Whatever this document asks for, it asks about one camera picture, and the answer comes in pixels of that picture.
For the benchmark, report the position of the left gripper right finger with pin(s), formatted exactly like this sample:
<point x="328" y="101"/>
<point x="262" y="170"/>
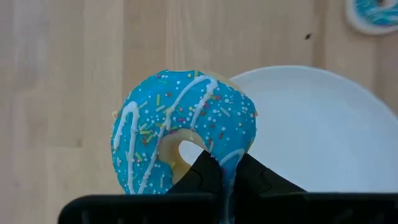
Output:
<point x="295" y="208"/>

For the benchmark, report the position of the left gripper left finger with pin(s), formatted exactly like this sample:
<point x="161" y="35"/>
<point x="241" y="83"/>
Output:
<point x="140" y="208"/>

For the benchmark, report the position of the blue white-drizzled donut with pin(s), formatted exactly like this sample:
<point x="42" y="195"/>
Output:
<point x="186" y="105"/>

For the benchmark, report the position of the light blue frosted donut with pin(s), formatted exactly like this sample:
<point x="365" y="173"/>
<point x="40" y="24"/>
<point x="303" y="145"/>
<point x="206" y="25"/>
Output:
<point x="373" y="15"/>

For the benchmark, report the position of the white round plate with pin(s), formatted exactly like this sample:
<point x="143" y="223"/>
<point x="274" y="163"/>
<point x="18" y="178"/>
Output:
<point x="311" y="130"/>

